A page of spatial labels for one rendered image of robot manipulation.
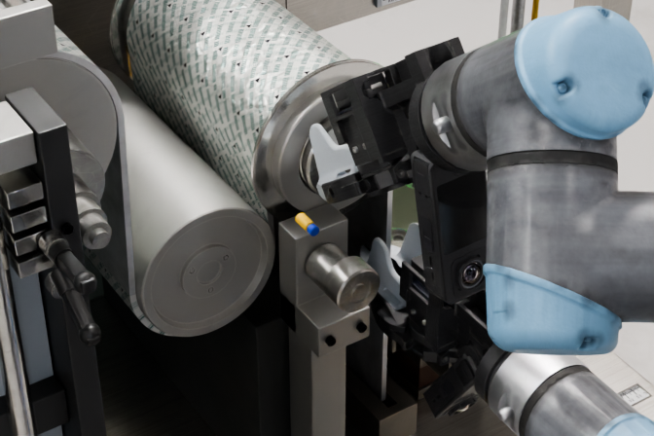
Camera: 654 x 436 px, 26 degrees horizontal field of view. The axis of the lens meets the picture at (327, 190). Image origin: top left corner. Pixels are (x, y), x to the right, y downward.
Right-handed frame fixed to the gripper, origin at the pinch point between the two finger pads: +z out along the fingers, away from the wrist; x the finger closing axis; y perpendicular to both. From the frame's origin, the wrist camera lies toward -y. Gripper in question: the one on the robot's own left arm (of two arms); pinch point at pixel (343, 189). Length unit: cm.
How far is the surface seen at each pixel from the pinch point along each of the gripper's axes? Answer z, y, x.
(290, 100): -1.0, 7.8, 2.1
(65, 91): -4.7, 13.2, 19.7
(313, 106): -1.5, 6.8, 0.7
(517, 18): 57, 11, -63
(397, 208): 27.4, -4.5, -19.0
